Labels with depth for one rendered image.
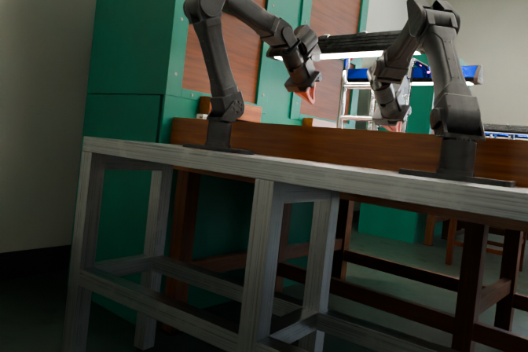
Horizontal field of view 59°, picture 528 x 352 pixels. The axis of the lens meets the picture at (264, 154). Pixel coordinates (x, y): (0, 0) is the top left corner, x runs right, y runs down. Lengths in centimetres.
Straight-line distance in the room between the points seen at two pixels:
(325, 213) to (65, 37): 163
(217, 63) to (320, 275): 58
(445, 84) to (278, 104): 127
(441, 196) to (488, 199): 7
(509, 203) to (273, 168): 40
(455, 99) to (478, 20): 593
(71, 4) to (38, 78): 39
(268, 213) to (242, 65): 117
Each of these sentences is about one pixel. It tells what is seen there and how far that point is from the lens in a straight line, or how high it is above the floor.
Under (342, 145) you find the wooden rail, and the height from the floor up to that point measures 72.
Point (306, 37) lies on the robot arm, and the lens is 141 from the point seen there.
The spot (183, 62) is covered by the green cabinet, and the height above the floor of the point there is 97.
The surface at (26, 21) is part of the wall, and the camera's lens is 230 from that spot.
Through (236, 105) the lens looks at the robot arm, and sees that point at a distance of 122.
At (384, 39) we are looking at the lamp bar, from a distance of 158.
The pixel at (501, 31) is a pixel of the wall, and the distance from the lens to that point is 679.
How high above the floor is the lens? 69
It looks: 1 degrees down
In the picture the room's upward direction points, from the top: 6 degrees clockwise
